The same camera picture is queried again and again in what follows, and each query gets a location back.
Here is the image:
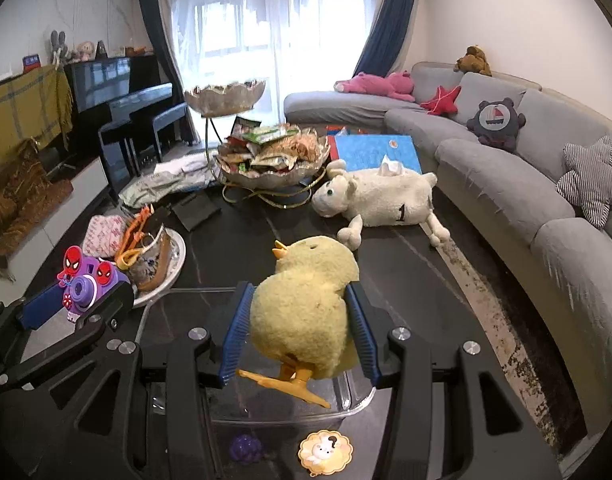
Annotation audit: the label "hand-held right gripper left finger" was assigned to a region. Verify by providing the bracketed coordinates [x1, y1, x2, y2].
[36, 281, 257, 480]

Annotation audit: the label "black piano bench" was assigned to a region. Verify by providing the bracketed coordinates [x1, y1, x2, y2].
[151, 102, 194, 153]

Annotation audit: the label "white plush sheep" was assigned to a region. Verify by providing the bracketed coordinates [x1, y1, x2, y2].
[312, 157, 452, 252]

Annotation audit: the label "pile of snack packets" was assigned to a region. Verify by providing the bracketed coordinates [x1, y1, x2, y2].
[217, 116, 329, 176]

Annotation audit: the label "patterned pink pouch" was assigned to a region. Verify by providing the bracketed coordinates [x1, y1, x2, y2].
[82, 215, 129, 258]

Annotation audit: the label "brown plush dog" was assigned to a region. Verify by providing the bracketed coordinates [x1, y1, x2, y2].
[454, 46, 493, 77]

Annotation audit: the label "yellow cookie-shaped bunny pendant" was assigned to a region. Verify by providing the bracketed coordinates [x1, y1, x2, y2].
[297, 430, 353, 476]

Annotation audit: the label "red star pillow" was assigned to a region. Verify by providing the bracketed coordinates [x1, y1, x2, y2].
[420, 85, 462, 117]

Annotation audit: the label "purple toy camera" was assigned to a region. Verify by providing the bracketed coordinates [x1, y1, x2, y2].
[57, 245, 133, 322]

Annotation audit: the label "white sheer curtain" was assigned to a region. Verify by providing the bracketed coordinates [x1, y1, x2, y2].
[158, 0, 387, 121]

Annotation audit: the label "purple grape toy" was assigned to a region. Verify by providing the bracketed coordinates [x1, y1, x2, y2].
[229, 434, 263, 463]

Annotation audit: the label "clear plastic box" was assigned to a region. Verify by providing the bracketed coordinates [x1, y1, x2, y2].
[133, 286, 378, 423]

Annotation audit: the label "grey plush bunny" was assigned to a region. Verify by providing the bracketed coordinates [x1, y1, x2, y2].
[50, 30, 69, 66]

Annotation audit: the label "white low cabinet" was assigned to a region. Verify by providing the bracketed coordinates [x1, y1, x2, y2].
[0, 152, 119, 301]

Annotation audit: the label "pink plush toy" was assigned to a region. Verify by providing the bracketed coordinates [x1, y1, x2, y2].
[334, 71, 416, 102]

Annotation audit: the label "black wallet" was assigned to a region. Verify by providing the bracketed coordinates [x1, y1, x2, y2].
[171, 192, 222, 232]

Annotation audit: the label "black piano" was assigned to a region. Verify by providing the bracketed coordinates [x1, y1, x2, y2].
[63, 55, 194, 196]

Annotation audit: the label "yellow plush chick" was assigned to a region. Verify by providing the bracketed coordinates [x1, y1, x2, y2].
[236, 235, 361, 408]

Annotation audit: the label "orange plastic tongs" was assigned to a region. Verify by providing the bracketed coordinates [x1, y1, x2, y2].
[115, 205, 154, 268]

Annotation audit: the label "patterned ceramic mug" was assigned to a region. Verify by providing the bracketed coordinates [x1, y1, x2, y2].
[128, 225, 174, 293]

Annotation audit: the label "two-tier silver bowl stand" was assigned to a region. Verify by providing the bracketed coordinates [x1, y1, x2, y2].
[183, 78, 332, 209]

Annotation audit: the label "crumpled grey-green bag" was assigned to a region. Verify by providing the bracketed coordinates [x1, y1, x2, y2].
[118, 157, 219, 208]

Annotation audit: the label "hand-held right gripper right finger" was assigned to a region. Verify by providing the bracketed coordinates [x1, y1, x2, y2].
[346, 282, 562, 480]

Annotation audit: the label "navy sailboat cushion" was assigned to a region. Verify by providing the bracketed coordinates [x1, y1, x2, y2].
[467, 98, 527, 153]

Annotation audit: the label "striped star pillow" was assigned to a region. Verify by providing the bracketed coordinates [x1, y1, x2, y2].
[557, 135, 612, 231]

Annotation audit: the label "white plate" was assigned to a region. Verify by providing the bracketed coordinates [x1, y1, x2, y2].
[131, 227, 187, 307]

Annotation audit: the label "black marble desktop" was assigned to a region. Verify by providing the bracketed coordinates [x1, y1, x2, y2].
[6, 180, 557, 480]

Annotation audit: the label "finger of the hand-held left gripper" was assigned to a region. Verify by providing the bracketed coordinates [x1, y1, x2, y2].
[0, 284, 137, 411]
[0, 282, 72, 361]

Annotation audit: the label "brown patterned cloth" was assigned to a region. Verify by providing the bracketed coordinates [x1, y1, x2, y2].
[0, 137, 74, 261]

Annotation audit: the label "blue curtain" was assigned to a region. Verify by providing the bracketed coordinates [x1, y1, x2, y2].
[353, 0, 419, 78]
[135, 0, 197, 146]

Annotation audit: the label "blue box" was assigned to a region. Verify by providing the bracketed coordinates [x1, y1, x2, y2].
[331, 134, 423, 175]

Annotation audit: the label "yellow plaid blanket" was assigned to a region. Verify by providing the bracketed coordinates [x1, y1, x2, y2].
[0, 65, 74, 181]

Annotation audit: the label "grey curved sofa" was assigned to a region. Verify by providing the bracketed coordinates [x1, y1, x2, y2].
[283, 61, 612, 406]

